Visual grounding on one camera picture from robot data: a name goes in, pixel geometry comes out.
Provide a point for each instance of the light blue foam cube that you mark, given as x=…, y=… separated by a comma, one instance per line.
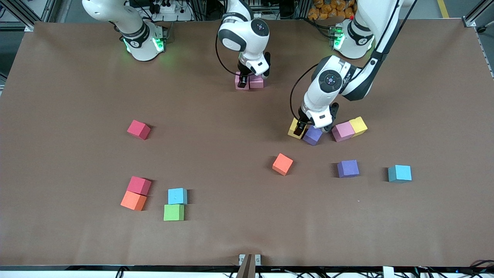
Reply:
x=177, y=196
x=400, y=173

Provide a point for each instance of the small white box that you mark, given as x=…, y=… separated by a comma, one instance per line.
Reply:
x=388, y=272

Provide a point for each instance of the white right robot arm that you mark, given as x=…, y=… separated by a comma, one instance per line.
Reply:
x=247, y=34

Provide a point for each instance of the purple foam cube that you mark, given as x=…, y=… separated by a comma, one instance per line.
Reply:
x=348, y=169
x=313, y=137

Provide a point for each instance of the yellow foam cube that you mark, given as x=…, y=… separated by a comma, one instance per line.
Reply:
x=359, y=125
x=291, y=129

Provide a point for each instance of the brown camera post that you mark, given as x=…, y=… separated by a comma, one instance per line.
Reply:
x=247, y=270

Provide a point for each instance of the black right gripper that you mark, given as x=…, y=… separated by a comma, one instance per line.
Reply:
x=243, y=78

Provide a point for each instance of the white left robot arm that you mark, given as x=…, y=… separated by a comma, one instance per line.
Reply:
x=330, y=80

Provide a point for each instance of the red foam cube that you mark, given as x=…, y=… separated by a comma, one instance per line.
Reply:
x=139, y=185
x=139, y=129

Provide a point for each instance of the small metal bracket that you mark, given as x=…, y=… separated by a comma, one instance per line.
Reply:
x=257, y=259

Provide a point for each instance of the white power strip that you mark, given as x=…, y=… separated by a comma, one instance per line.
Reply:
x=168, y=8

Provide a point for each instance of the brown table cover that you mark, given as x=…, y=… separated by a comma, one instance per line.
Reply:
x=231, y=216

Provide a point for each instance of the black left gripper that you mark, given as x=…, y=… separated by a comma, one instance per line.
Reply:
x=301, y=125

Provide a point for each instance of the bag of orange fruit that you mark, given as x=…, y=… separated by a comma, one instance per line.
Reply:
x=332, y=7

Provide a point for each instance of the green foam cube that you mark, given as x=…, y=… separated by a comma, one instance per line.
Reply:
x=173, y=212

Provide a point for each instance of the pink foam cube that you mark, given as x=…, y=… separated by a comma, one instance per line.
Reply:
x=342, y=131
x=256, y=83
x=237, y=84

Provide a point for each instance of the orange foam cube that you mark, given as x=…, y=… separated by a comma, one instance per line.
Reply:
x=133, y=201
x=282, y=164

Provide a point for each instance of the aluminium frame profile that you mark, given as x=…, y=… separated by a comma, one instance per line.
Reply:
x=46, y=9
x=471, y=21

